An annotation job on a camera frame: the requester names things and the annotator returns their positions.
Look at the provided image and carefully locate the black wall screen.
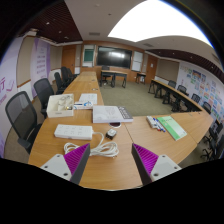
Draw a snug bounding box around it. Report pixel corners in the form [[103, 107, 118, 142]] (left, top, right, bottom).
[[96, 45, 133, 70]]

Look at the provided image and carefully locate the long wooden table row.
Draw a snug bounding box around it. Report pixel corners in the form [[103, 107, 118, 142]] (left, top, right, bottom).
[[147, 78, 204, 113]]

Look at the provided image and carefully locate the wooden door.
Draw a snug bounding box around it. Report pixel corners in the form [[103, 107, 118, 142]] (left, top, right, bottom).
[[61, 44, 78, 74], [145, 54, 159, 84]]

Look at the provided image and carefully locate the small dark side table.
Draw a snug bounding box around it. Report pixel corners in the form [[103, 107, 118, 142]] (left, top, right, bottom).
[[134, 71, 148, 85]]

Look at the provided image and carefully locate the white printed paper sheet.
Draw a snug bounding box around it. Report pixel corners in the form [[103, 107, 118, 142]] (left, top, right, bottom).
[[78, 93, 99, 106]]

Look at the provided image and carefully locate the white coiled power cable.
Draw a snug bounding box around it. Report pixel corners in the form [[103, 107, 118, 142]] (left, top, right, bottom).
[[63, 131, 120, 159]]

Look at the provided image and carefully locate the black chair behind desk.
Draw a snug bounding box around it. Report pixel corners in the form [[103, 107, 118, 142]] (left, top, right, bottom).
[[100, 65, 112, 84]]

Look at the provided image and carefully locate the large bright ceiling light panel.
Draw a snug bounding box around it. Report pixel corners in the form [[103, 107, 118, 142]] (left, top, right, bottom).
[[107, 0, 213, 48]]

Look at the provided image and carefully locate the green booklet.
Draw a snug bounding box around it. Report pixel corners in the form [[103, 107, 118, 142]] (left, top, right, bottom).
[[156, 115, 188, 142]]

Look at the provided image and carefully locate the purple wall banner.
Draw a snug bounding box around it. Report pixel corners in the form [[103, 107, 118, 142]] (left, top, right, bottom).
[[30, 38, 52, 98]]

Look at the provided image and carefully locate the dark-framed wooden desk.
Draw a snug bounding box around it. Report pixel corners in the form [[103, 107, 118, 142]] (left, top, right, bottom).
[[99, 69, 129, 89]]

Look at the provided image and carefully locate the white power strip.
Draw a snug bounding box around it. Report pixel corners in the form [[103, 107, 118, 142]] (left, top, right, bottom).
[[53, 123, 94, 141]]

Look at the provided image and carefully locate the white book with grey stripe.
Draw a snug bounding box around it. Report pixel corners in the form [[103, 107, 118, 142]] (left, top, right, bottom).
[[92, 105, 134, 124]]

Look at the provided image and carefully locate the row of black office chairs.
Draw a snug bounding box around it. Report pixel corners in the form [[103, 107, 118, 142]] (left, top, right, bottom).
[[166, 79, 224, 163], [53, 66, 79, 95]]

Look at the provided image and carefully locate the green wall board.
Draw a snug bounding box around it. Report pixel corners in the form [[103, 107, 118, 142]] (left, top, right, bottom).
[[81, 44, 96, 69]]

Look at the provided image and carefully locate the black mesh office chair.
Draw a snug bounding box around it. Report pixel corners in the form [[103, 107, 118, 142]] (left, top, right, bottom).
[[4, 90, 43, 155], [33, 77, 55, 119]]

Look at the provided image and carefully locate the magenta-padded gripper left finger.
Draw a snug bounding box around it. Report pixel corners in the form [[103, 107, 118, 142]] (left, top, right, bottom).
[[40, 143, 92, 185]]

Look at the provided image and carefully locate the small white and blue box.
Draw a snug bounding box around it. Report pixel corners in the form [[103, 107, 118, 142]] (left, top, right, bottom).
[[72, 100, 94, 111]]

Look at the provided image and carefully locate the colourful wall poster display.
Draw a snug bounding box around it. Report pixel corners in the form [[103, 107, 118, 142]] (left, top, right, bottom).
[[179, 63, 224, 124]]

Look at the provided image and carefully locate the white pack of markers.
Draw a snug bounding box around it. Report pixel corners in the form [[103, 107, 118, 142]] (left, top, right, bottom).
[[145, 115, 166, 133]]

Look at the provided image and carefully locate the white wall board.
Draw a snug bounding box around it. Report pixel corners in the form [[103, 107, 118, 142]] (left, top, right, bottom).
[[131, 50, 145, 73]]

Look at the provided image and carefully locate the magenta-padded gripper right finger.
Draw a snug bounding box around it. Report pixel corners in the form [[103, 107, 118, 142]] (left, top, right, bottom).
[[131, 142, 183, 186]]

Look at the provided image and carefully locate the open white cardboard box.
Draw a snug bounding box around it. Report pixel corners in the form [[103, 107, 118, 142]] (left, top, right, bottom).
[[46, 93, 75, 119]]

